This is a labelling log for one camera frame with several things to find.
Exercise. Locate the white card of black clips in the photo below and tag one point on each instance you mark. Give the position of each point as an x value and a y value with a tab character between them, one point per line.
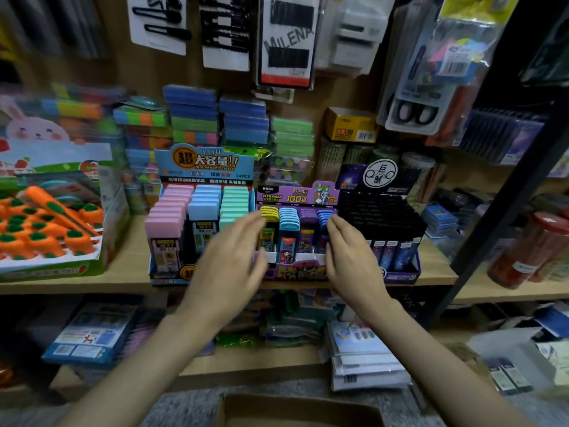
158	22
225	31

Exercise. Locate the stack of multicoloured packets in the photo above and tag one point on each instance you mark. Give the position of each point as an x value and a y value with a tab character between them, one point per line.
89	115

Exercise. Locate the hanging clear white package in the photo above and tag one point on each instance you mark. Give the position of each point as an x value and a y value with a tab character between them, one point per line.
356	31

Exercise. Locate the stack of green packets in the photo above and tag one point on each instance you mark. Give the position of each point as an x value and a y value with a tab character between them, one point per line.
292	138

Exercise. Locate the black and white display box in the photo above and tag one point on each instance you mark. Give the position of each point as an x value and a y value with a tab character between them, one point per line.
378	178

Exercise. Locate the brown cardboard box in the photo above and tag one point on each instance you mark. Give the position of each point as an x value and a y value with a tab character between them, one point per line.
293	411

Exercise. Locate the orange carrot pen display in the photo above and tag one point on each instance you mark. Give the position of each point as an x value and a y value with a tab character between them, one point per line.
44	226

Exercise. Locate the black red hanging package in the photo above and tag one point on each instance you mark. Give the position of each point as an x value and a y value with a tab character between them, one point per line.
287	40

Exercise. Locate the row of dark blue refills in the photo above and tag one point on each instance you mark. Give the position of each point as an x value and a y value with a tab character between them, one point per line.
498	133

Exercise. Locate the person's right hand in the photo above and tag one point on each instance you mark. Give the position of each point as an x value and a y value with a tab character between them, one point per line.
354	271

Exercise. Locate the stack of blue packets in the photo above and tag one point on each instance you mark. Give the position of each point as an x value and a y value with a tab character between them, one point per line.
218	111

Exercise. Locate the person's left hand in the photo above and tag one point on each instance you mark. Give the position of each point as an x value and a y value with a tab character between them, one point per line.
222	275

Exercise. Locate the person's left forearm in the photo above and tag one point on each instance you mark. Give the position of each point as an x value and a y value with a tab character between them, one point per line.
133	387

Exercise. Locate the red cylinder containers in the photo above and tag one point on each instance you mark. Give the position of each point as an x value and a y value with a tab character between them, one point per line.
529	249

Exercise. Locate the wooden shelf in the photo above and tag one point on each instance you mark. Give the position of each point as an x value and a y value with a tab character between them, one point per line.
71	280

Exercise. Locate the yellow carton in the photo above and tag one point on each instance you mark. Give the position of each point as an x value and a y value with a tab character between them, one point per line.
349	124

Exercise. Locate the purple display box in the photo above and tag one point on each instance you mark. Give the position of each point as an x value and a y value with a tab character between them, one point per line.
298	193

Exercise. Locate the hanging white blister package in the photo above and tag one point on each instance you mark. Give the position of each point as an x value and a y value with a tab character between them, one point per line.
431	93

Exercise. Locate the stack of white packets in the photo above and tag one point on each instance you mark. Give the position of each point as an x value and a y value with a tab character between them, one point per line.
364	356

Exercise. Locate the blue display box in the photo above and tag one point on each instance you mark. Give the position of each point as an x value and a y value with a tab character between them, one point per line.
204	162

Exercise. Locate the person's right forearm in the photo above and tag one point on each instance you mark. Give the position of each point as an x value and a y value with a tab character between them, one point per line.
444	378

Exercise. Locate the heap of green teal packs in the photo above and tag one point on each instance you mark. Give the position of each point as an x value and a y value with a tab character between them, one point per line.
284	320

